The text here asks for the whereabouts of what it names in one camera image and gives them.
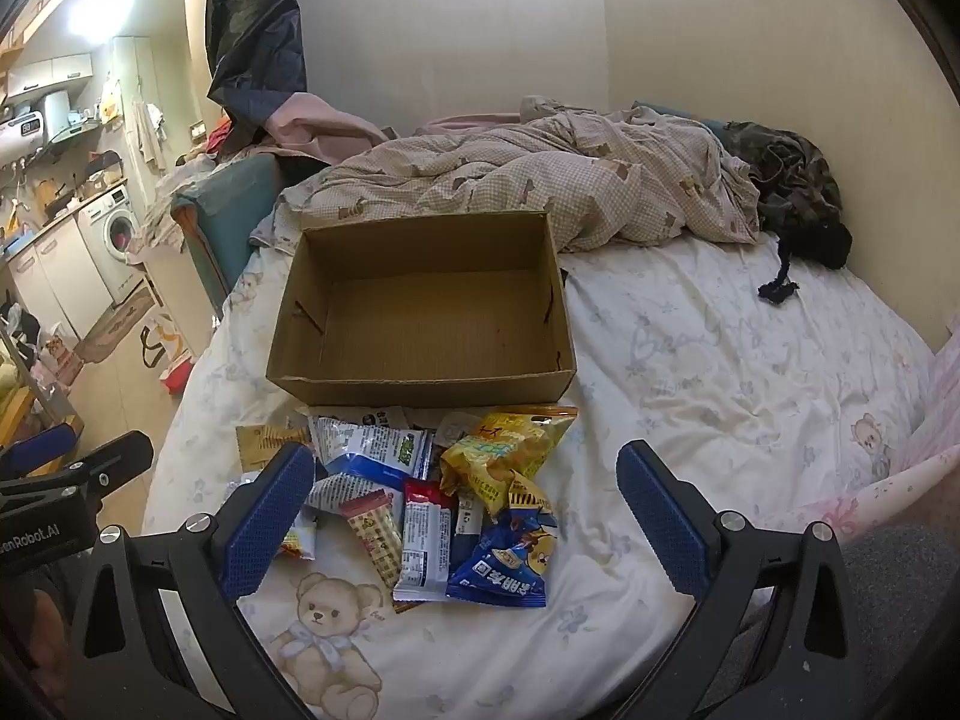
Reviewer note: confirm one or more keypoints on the red beige striped snack packet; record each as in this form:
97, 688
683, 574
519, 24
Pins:
375, 540

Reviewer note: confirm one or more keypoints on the white kitchen cabinet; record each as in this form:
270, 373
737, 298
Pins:
52, 277

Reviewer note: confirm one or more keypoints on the patterned floor mat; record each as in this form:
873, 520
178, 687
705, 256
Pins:
112, 330

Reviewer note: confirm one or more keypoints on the blue snack bag yellow top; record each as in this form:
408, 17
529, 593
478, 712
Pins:
510, 562

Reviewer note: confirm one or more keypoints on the white red snack packet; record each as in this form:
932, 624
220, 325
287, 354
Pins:
422, 540

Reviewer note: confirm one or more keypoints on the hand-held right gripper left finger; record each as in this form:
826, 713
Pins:
266, 521

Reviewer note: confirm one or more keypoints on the pink floral blanket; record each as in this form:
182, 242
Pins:
900, 480

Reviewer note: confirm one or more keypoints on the checked beige quilt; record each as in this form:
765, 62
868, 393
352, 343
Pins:
525, 172

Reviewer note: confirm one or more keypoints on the pink cloth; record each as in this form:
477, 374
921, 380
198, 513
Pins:
315, 127

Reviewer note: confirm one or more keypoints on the narrow white blue snack packet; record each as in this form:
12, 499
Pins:
466, 521

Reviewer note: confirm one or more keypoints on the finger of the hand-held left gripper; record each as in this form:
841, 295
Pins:
120, 457
37, 450

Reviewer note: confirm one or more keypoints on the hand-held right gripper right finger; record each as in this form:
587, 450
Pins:
660, 521

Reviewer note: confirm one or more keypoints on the hanging white towel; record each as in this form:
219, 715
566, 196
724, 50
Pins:
150, 135

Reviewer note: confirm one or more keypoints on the white shopping bag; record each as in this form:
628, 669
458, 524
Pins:
161, 341

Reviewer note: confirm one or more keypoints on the white water heater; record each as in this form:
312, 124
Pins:
26, 131

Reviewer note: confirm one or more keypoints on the small white snack packet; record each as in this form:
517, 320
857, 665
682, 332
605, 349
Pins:
457, 431

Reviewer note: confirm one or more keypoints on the tan snack packet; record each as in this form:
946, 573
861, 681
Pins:
262, 444

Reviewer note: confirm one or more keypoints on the camouflage garment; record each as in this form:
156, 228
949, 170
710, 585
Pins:
787, 165

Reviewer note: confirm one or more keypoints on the small orange snack packet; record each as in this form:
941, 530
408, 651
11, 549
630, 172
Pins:
300, 540

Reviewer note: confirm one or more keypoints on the dark hanging jacket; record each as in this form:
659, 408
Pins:
251, 37

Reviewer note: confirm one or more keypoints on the white washing machine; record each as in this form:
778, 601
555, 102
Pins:
112, 240

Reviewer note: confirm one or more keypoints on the yellow chip bag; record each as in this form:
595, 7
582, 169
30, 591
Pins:
495, 454

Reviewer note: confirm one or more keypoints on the brown cardboard box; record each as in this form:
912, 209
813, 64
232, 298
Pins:
420, 337

